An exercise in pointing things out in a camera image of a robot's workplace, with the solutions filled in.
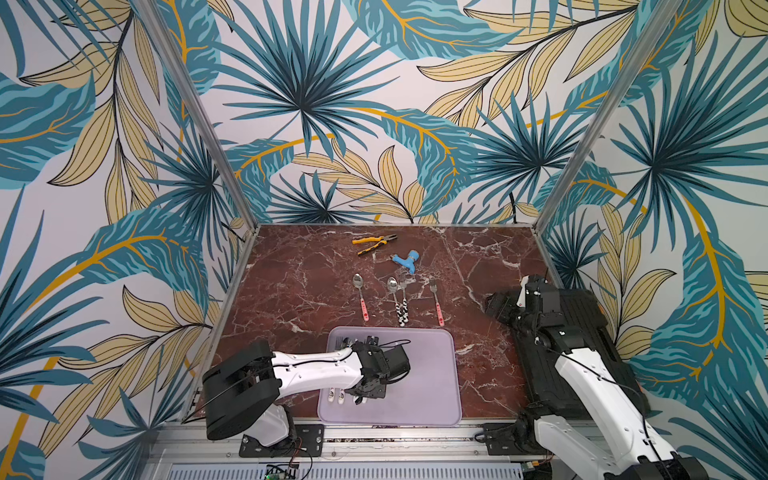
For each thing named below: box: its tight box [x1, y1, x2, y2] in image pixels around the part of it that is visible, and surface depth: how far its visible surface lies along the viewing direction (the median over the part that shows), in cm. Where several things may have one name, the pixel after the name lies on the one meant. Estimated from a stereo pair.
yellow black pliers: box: [352, 234, 398, 255], surface depth 116 cm
